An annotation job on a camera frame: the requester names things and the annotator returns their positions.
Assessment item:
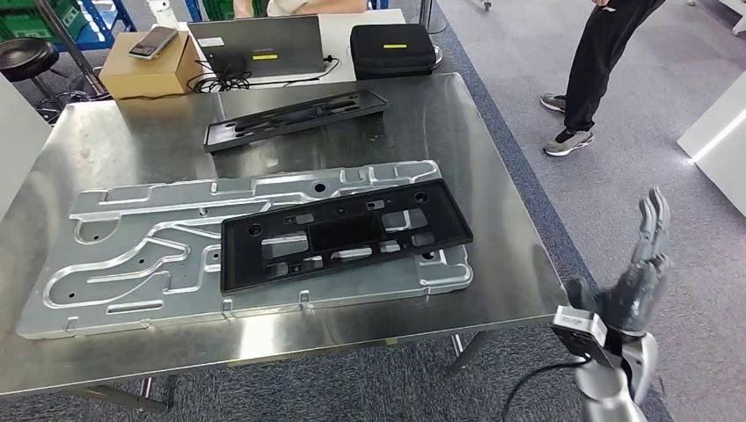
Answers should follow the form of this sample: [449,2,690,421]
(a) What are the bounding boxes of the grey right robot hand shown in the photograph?
[565,186,672,336]

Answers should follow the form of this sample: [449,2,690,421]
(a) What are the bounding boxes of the white furniture block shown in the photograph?
[677,69,746,220]

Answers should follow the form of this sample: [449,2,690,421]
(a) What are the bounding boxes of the black laptop cable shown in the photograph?
[186,55,342,96]

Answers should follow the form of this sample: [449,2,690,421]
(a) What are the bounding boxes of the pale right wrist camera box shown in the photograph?
[550,304,612,369]

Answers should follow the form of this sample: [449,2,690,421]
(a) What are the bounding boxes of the black plastic plate frame part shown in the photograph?
[202,88,391,155]
[220,178,475,295]

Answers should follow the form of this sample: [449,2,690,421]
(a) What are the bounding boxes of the stamped aluminium plate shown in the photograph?
[16,160,475,341]

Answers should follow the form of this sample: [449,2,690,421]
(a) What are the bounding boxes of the white cabinet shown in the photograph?
[0,76,54,222]

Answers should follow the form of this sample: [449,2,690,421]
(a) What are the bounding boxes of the blue storage rack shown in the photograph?
[34,0,138,54]

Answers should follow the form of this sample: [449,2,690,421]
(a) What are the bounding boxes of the metal post with base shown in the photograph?
[418,0,449,65]

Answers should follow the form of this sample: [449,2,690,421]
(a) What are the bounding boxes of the black round stool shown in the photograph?
[0,37,77,127]

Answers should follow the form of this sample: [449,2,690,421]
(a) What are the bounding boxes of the grey metal pole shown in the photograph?
[34,0,111,96]

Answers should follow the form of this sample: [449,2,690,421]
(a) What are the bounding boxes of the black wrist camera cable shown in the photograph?
[501,356,591,422]

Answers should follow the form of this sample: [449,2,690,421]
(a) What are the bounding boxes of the stainless steel workbench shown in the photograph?
[0,72,571,416]

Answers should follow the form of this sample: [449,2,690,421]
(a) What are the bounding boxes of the smartphone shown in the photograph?
[128,25,180,62]

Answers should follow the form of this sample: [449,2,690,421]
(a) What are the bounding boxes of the black power adapter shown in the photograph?
[209,53,249,80]

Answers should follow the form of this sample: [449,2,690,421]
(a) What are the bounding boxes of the green plastic crate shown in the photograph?
[0,0,89,42]
[201,0,238,21]

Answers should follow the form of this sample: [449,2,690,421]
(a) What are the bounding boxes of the grey laptop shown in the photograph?
[187,15,326,80]

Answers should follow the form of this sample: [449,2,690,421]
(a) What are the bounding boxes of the cardboard box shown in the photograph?
[99,30,203,101]

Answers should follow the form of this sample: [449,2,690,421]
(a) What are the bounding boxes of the black zip case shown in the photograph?
[349,23,438,82]

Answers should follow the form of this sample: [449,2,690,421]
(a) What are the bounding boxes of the standing person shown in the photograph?
[540,0,667,157]

